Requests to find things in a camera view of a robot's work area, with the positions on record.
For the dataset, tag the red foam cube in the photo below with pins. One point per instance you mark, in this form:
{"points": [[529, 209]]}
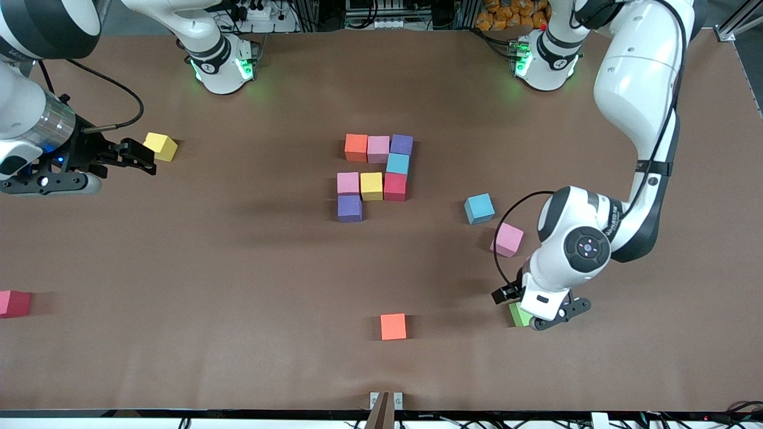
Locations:
{"points": [[14, 303], [394, 187]]}

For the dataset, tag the dark violet foam cube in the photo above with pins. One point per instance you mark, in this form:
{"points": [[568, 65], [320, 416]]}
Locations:
{"points": [[402, 144]]}

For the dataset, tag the orange foam cube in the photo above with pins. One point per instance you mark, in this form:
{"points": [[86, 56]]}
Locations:
{"points": [[393, 326], [356, 148]]}

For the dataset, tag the white power strip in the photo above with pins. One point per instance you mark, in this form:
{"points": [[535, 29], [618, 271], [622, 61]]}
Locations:
{"points": [[381, 24], [262, 13]]}

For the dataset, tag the pink foam cube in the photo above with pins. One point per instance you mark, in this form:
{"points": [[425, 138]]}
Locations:
{"points": [[378, 149], [506, 239], [348, 183]]}

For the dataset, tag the light purple foam cube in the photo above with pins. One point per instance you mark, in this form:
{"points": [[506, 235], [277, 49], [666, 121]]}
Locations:
{"points": [[350, 208]]}

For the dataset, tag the aluminium frame profile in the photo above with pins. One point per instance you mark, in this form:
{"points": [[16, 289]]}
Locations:
{"points": [[739, 21]]}

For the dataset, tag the yellow foam cube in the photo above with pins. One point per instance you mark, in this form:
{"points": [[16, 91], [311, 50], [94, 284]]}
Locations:
{"points": [[162, 146], [371, 186]]}

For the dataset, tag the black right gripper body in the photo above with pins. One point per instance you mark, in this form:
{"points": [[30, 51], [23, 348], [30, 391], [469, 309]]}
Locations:
{"points": [[85, 152]]}

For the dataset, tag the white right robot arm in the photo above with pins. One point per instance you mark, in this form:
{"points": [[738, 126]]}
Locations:
{"points": [[36, 24]]}

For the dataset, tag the large table cover sheet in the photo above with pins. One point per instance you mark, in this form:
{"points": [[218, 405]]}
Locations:
{"points": [[179, 357]]}

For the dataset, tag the blue foam cube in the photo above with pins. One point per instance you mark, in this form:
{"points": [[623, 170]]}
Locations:
{"points": [[398, 163], [480, 208]]}

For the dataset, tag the bag of orange snacks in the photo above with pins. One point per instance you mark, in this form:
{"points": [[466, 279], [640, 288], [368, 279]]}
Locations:
{"points": [[506, 15]]}

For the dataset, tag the small metal bracket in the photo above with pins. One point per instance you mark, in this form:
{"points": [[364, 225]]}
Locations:
{"points": [[374, 400]]}

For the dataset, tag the green foam cube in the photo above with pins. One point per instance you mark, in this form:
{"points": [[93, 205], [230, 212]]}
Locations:
{"points": [[518, 314]]}

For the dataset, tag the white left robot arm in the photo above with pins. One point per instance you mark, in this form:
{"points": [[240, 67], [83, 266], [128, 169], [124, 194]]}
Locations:
{"points": [[644, 71]]}

